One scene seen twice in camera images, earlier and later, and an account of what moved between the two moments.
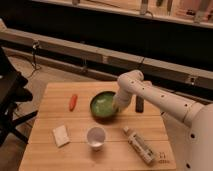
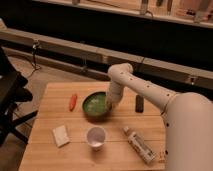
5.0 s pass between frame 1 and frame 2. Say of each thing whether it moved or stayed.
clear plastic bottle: stayed
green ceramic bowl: moved
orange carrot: stayed
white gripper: moved
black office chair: stayed
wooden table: stayed
